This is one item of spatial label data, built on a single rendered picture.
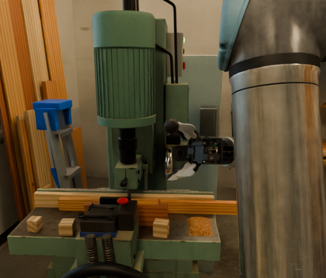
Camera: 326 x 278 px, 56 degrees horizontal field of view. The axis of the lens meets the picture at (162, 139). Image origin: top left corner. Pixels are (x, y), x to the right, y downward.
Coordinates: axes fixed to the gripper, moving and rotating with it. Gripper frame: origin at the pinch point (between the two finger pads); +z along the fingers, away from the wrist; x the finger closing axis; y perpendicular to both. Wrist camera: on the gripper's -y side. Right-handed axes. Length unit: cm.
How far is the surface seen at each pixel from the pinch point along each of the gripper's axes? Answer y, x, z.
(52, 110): -102, -23, -3
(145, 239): -8.9, 24.7, -0.8
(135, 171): -15.8, 6.3, -1.4
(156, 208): -10.6, 16.7, -5.7
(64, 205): -37.6, 18.1, 11.9
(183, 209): -12.5, 18.4, -18.0
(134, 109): -9.0, -11.2, 3.7
